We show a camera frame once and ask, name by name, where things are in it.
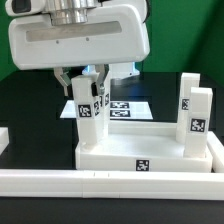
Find white desk top tray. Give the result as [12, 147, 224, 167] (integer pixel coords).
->
[75, 121, 213, 173]

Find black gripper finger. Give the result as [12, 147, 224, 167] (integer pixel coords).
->
[54, 67, 71, 97]
[91, 64, 109, 97]

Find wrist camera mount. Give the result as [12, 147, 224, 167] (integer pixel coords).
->
[5, 0, 46, 17]

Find white right fence bar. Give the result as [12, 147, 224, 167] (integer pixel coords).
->
[207, 131, 224, 173]

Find white front fence bar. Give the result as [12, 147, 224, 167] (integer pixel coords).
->
[0, 169, 224, 201]

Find white left fence bar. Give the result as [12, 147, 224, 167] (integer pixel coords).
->
[0, 127, 9, 155]

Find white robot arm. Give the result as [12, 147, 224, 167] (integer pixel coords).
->
[5, 0, 150, 96]

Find fiducial marker sheet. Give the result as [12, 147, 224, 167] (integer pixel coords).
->
[60, 100, 153, 120]

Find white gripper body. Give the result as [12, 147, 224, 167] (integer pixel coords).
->
[8, 3, 150, 70]

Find white fence bar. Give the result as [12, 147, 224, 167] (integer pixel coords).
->
[0, 127, 9, 155]
[207, 131, 224, 173]
[0, 169, 224, 201]

